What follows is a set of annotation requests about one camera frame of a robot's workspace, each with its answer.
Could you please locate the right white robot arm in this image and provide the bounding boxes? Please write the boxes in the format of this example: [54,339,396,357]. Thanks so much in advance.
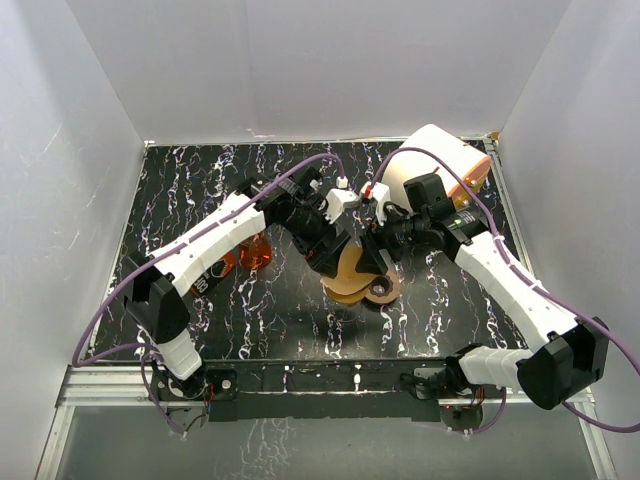
[358,173,609,410]

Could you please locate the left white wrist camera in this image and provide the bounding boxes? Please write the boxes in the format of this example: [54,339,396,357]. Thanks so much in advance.
[324,188,360,224]

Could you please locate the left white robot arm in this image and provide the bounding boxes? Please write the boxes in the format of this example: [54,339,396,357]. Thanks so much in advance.
[123,167,359,399]

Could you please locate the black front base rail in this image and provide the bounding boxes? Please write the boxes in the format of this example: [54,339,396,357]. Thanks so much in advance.
[151,358,500,422]

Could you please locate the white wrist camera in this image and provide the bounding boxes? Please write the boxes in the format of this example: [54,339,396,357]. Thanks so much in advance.
[360,181,391,226]
[324,188,360,224]

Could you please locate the orange coffee filter box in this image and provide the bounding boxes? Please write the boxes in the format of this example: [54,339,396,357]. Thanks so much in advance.
[190,251,237,297]

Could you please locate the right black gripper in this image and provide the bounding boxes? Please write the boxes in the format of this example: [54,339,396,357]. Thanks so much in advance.
[355,201,429,275]

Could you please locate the white orange coffee grinder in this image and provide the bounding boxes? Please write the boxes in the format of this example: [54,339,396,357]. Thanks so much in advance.
[379,123,492,211]

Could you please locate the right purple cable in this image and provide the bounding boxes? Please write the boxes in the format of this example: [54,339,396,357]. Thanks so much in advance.
[364,148,640,434]

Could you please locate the dark brown wooden ring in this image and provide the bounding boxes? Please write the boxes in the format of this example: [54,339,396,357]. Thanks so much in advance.
[364,272,401,305]

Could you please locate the orange glass carafe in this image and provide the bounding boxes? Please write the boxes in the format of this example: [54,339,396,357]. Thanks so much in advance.
[238,232,272,270]

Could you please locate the brown paper coffee filter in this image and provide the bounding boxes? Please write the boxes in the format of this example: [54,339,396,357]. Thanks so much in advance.
[321,242,377,296]

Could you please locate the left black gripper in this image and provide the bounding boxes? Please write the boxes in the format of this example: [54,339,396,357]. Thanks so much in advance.
[280,200,351,278]

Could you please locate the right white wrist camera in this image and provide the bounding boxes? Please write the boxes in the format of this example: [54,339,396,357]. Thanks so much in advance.
[360,181,391,226]

